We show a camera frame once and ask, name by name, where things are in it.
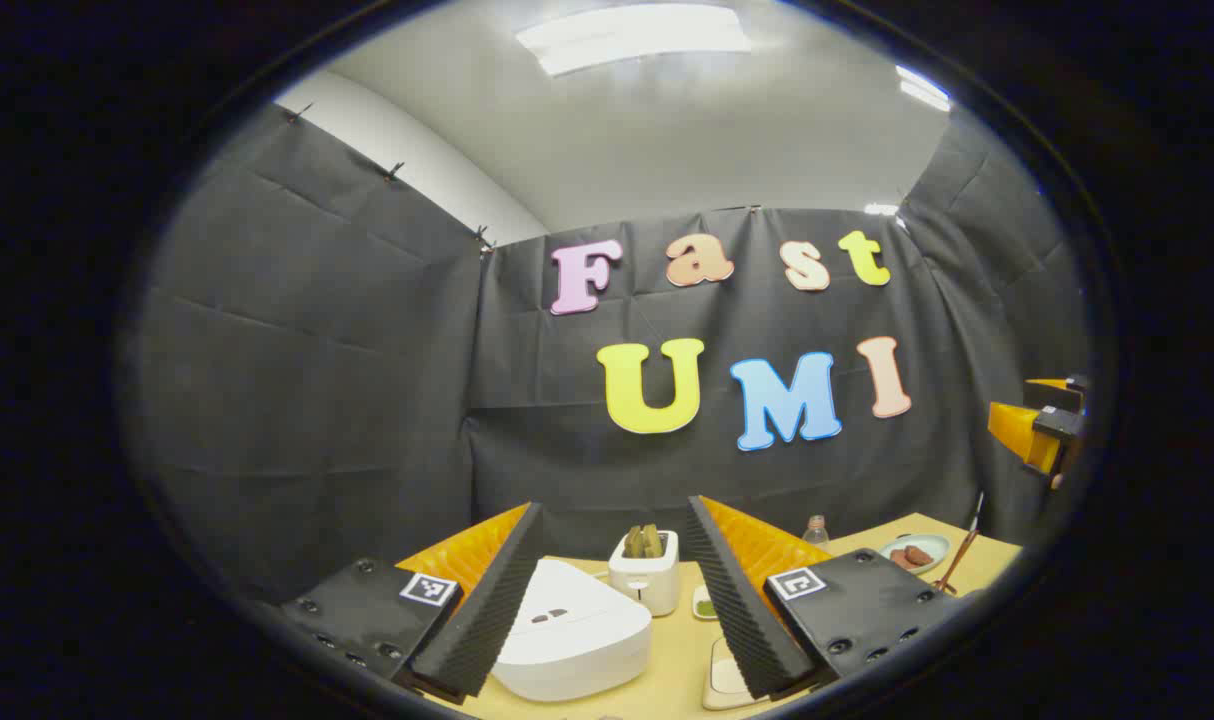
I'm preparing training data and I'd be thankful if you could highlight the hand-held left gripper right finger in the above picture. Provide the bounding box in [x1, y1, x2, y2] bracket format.
[685, 495, 968, 701]

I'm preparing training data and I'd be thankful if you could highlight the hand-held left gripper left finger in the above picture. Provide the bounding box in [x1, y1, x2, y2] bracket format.
[282, 502, 546, 706]

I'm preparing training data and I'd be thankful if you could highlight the white rice cooker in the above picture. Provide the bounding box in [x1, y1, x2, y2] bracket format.
[492, 558, 654, 703]

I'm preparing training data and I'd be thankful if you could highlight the brown wooden spoon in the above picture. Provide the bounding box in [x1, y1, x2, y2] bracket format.
[932, 490, 986, 596]

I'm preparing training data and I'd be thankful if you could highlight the clear plastic tray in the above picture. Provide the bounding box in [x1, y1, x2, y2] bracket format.
[702, 637, 760, 711]

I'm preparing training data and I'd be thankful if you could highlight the white toaster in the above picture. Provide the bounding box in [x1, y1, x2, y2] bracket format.
[608, 528, 681, 617]

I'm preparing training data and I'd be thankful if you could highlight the light green plate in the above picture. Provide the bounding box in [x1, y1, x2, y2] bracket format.
[879, 534, 952, 576]

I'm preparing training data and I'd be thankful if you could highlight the black backdrop cloth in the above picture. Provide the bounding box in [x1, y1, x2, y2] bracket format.
[127, 100, 1093, 601]

